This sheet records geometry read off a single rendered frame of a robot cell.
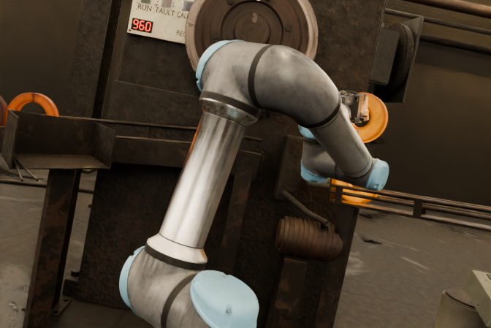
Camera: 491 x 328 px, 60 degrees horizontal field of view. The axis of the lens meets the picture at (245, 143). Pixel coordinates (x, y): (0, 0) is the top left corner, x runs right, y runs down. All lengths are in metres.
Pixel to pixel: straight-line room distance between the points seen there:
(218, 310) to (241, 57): 0.41
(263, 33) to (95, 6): 3.08
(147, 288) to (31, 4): 8.05
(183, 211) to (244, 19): 0.85
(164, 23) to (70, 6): 6.71
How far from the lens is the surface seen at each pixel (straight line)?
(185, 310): 0.73
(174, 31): 1.71
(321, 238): 1.46
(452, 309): 1.17
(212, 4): 1.55
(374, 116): 1.34
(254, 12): 1.49
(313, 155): 1.08
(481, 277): 1.05
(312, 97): 0.72
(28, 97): 1.73
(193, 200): 0.76
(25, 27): 8.63
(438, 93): 8.40
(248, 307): 0.71
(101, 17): 4.36
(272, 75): 0.71
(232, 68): 0.76
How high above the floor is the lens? 0.85
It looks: 4 degrees down
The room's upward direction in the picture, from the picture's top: 11 degrees clockwise
